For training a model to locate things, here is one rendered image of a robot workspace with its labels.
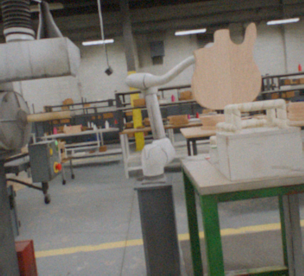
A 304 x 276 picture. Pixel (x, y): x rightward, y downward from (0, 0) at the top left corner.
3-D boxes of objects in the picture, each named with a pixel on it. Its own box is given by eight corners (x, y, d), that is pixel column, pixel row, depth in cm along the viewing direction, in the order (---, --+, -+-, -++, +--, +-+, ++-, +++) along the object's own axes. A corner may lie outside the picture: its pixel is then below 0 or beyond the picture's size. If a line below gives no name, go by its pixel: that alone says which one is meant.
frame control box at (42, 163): (0, 201, 122) (-8, 149, 121) (22, 187, 144) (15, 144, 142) (49, 195, 123) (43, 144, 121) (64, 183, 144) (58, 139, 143)
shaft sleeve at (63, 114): (27, 113, 106) (31, 117, 109) (26, 120, 105) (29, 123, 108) (69, 108, 106) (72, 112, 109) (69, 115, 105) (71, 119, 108)
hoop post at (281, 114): (281, 129, 90) (278, 103, 90) (276, 128, 94) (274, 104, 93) (289, 128, 90) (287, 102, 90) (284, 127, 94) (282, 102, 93)
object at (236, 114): (234, 134, 91) (232, 108, 90) (231, 133, 94) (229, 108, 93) (243, 133, 91) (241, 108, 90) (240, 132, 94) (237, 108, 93)
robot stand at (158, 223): (149, 260, 204) (139, 177, 201) (182, 258, 201) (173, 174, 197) (144, 284, 177) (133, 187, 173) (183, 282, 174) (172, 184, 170)
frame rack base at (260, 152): (231, 182, 90) (226, 135, 89) (218, 172, 105) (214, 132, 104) (305, 174, 90) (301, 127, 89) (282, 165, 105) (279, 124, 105)
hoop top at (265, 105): (233, 113, 90) (231, 104, 90) (230, 113, 93) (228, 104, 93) (287, 107, 90) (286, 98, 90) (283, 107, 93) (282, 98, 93)
